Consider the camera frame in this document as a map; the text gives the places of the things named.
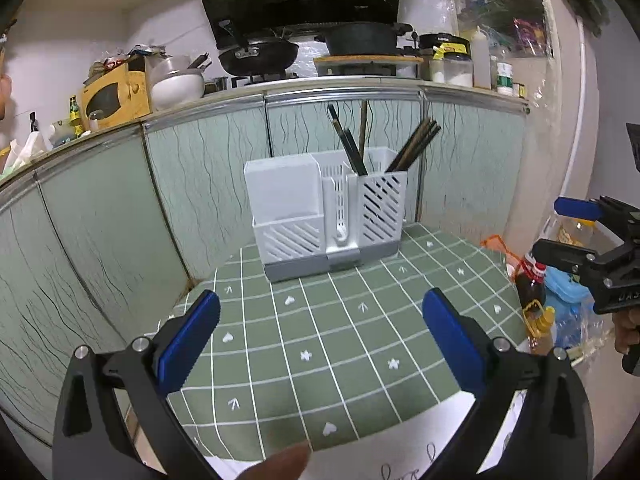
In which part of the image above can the orange bag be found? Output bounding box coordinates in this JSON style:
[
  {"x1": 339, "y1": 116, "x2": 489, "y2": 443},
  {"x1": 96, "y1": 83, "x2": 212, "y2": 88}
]
[{"x1": 481, "y1": 234, "x2": 522, "y2": 267}]

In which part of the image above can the green glass bottle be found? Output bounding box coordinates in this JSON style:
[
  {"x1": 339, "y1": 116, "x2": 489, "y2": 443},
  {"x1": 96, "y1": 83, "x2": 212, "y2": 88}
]
[{"x1": 67, "y1": 95, "x2": 84, "y2": 136}]

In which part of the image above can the person's left hand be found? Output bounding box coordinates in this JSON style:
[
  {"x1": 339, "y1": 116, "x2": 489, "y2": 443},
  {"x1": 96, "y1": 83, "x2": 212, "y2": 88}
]
[{"x1": 235, "y1": 442, "x2": 312, "y2": 480}]

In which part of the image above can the round wooden board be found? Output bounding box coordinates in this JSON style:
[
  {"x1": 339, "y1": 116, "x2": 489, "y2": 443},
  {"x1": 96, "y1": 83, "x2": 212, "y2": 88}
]
[{"x1": 314, "y1": 54, "x2": 425, "y2": 67}]

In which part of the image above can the white pipe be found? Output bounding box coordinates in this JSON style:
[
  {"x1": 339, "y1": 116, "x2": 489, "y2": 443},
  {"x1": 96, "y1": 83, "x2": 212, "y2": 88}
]
[{"x1": 542, "y1": 15, "x2": 589, "y2": 241}]

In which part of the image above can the black electric cooker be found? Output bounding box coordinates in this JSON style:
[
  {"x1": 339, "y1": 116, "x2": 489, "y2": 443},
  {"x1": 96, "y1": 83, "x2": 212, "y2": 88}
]
[{"x1": 417, "y1": 32, "x2": 471, "y2": 56}]

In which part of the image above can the blue plastic toy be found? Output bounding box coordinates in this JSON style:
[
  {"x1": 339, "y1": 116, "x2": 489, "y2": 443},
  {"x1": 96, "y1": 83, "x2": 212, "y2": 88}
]
[{"x1": 545, "y1": 265, "x2": 596, "y2": 307}]

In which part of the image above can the clear glass bowl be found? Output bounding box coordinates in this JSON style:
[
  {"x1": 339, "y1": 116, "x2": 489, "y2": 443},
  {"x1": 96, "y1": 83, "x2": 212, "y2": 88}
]
[{"x1": 150, "y1": 55, "x2": 194, "y2": 79}]

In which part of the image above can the white plastic utensil holder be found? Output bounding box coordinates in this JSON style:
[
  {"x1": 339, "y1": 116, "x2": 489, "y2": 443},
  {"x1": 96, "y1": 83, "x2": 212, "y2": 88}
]
[{"x1": 244, "y1": 147, "x2": 409, "y2": 283}]

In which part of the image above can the white pot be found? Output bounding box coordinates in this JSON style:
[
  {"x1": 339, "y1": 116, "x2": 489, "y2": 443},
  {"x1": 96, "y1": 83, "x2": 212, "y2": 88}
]
[{"x1": 150, "y1": 72, "x2": 206, "y2": 111}]

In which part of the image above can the white plastic bag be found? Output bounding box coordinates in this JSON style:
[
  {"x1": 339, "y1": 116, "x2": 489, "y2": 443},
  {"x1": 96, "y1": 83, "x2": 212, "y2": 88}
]
[{"x1": 0, "y1": 130, "x2": 49, "y2": 176}]

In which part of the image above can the clear jar of white powder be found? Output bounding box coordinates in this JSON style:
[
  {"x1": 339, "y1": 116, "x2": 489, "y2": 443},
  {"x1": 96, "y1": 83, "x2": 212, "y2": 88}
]
[{"x1": 430, "y1": 52, "x2": 473, "y2": 87}]

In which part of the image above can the white jar with green label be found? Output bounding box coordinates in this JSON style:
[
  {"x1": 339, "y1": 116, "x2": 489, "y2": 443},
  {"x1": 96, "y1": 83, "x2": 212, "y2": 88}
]
[{"x1": 496, "y1": 62, "x2": 516, "y2": 95}]

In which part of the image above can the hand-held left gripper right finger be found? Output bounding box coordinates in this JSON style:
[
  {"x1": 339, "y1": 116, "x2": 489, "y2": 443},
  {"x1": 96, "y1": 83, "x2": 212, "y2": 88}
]
[{"x1": 422, "y1": 287, "x2": 597, "y2": 480}]

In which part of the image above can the yellow lid jar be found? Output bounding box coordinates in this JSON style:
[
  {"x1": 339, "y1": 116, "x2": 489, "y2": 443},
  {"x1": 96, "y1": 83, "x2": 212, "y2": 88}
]
[{"x1": 556, "y1": 215, "x2": 601, "y2": 250}]

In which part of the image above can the yellow cooking oil bottle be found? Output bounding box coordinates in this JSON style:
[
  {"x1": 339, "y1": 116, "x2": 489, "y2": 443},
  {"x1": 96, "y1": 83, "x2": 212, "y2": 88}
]
[{"x1": 522, "y1": 300, "x2": 557, "y2": 352}]

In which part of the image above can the black chopstick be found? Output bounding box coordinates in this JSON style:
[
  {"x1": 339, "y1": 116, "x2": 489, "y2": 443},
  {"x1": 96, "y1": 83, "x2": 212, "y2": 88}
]
[
  {"x1": 386, "y1": 119, "x2": 432, "y2": 173},
  {"x1": 390, "y1": 121, "x2": 436, "y2": 173},
  {"x1": 343, "y1": 129, "x2": 369, "y2": 177},
  {"x1": 327, "y1": 104, "x2": 363, "y2": 177},
  {"x1": 400, "y1": 125, "x2": 441, "y2": 173},
  {"x1": 403, "y1": 127, "x2": 443, "y2": 173},
  {"x1": 350, "y1": 135, "x2": 371, "y2": 177}
]

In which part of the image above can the person's right hand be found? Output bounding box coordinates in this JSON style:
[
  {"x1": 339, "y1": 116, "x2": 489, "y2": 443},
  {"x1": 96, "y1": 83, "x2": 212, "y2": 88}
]
[{"x1": 612, "y1": 307, "x2": 640, "y2": 357}]

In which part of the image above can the yellow microwave oven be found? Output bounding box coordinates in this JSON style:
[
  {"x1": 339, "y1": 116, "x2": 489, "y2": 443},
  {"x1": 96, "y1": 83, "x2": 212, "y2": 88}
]
[{"x1": 80, "y1": 57, "x2": 151, "y2": 121}]

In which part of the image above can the black cooking pot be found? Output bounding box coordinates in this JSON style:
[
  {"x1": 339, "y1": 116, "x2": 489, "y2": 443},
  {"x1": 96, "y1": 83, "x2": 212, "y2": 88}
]
[{"x1": 314, "y1": 22, "x2": 413, "y2": 57}]

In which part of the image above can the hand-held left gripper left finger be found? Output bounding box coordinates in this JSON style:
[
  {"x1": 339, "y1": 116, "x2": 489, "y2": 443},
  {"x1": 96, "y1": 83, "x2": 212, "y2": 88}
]
[{"x1": 51, "y1": 289, "x2": 222, "y2": 480}]

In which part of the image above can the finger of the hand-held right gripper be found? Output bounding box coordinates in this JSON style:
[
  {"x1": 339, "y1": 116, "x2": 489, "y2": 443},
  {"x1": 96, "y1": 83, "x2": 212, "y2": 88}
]
[
  {"x1": 554, "y1": 195, "x2": 634, "y2": 242},
  {"x1": 532, "y1": 238, "x2": 602, "y2": 277}
]

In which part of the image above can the black frying pan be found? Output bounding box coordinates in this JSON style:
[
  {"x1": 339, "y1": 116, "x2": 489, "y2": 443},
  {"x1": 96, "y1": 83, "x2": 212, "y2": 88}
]
[{"x1": 217, "y1": 20, "x2": 300, "y2": 75}]

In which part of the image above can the red cap dark bottle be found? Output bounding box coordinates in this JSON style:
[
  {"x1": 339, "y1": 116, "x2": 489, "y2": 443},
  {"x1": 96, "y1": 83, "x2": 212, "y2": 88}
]
[{"x1": 515, "y1": 252, "x2": 549, "y2": 311}]

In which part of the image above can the white squeeze bottle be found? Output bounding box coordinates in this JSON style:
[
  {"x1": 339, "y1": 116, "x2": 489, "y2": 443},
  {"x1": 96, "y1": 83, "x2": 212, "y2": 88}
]
[{"x1": 472, "y1": 26, "x2": 492, "y2": 88}]

